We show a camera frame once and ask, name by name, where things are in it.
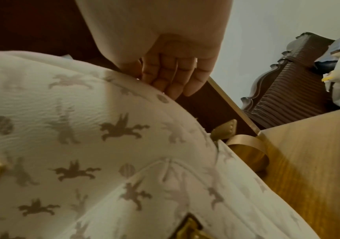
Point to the person's right hand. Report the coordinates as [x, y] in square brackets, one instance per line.
[158, 28]

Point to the beige horse-print backpack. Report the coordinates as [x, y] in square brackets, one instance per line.
[99, 151]

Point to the dark wooden bed headboard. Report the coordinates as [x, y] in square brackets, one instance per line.
[285, 88]

